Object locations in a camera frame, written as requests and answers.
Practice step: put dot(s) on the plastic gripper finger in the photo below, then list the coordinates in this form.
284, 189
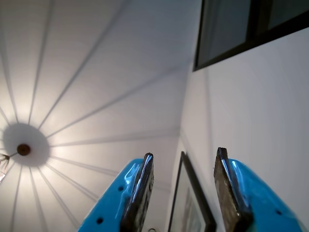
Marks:
108, 205
260, 212

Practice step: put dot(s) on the black framed picture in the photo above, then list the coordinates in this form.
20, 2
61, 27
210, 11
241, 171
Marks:
188, 210

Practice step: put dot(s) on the brown round ceiling rose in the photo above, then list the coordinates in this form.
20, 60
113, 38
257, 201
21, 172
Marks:
23, 149

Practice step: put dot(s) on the glass pendant ceiling lamp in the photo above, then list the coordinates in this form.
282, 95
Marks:
3, 166

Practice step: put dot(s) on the dark framed window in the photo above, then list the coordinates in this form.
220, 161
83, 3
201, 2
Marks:
224, 29

